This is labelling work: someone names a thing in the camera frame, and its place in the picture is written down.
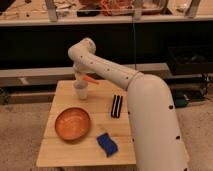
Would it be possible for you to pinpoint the orange pepper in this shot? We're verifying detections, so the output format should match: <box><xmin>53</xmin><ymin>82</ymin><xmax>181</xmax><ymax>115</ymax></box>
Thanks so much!
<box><xmin>82</xmin><ymin>75</ymin><xmax>99</xmax><ymax>84</ymax></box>

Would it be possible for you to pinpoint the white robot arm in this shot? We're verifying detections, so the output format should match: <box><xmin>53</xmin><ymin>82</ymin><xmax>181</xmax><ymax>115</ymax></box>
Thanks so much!
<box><xmin>68</xmin><ymin>38</ymin><xmax>189</xmax><ymax>171</ymax></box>

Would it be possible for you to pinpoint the white ceramic cup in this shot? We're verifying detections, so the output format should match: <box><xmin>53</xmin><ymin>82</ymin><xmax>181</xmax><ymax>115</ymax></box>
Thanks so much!
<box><xmin>73</xmin><ymin>80</ymin><xmax>88</xmax><ymax>100</ymax></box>

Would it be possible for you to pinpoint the black white striped block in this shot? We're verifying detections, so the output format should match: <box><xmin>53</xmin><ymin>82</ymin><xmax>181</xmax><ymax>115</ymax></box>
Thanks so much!
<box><xmin>110</xmin><ymin>95</ymin><xmax>123</xmax><ymax>118</ymax></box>

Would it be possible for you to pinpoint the orange bowl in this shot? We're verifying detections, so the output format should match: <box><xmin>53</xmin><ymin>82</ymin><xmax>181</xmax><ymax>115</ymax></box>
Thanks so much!
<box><xmin>55</xmin><ymin>107</ymin><xmax>91</xmax><ymax>141</ymax></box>

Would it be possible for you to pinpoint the blue sponge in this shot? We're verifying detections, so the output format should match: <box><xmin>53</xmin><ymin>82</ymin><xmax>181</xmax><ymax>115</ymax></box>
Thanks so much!
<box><xmin>96</xmin><ymin>133</ymin><xmax>118</xmax><ymax>157</ymax></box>

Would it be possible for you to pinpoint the wooden table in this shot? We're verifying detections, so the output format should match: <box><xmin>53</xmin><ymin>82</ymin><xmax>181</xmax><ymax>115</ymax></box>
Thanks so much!
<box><xmin>36</xmin><ymin>80</ymin><xmax>136</xmax><ymax>167</ymax></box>

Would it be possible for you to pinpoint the black bin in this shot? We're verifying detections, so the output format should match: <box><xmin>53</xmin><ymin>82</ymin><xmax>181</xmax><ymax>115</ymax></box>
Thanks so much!
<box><xmin>167</xmin><ymin>45</ymin><xmax>213</xmax><ymax>75</ymax></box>

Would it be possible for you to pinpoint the thin vertical cable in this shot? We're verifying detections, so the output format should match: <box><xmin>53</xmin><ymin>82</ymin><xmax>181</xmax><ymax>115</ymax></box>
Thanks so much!
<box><xmin>132</xmin><ymin>16</ymin><xmax>138</xmax><ymax>72</ymax></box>

